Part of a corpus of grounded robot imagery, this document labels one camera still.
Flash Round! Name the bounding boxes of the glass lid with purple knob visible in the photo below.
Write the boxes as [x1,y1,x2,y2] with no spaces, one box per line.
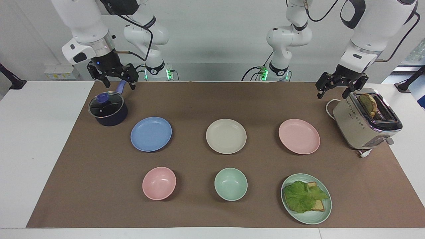
[88,92,125,119]

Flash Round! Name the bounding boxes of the green lettuce leaf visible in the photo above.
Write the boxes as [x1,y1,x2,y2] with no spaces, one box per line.
[283,181,330,214]

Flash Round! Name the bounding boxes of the blue plate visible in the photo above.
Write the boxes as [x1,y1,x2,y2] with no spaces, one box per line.
[130,117,173,152]

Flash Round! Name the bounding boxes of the toast slice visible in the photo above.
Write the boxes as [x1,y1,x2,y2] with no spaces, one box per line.
[358,93,379,118]

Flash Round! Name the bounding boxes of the white power cable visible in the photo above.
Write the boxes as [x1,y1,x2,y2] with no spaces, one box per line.
[325,99,342,120]

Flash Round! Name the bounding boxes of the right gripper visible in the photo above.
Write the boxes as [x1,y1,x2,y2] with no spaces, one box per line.
[87,53,139,91]

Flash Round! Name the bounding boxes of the pink plate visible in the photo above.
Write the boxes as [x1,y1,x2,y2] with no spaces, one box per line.
[278,119,321,155]

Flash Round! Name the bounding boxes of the dark blue saucepan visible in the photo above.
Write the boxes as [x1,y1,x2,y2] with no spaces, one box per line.
[88,80,129,127]

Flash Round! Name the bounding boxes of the black stand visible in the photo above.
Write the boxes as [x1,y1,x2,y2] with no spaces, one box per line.
[0,63,27,90]
[394,65,425,93]

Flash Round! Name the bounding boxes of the green bowl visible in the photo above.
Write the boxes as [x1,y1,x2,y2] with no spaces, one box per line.
[214,168,248,201]

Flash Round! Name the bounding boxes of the white wall socket box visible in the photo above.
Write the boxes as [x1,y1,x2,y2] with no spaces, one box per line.
[44,64,80,80]

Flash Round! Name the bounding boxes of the beige plate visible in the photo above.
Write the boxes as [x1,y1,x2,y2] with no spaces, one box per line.
[206,119,247,155]

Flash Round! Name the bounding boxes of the green plate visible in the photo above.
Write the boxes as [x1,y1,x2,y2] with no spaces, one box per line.
[281,173,332,225]

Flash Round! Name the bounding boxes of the black cable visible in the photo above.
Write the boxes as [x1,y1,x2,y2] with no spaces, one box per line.
[377,12,421,63]
[100,0,154,63]
[241,51,274,82]
[304,0,340,23]

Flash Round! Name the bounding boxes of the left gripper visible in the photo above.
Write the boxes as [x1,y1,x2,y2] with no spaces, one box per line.
[315,64,369,100]

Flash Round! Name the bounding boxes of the pink bowl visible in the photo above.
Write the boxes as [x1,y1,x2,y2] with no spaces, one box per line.
[142,167,177,201]

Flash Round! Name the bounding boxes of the beige toaster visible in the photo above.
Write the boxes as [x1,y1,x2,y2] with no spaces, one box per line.
[333,88,403,150]

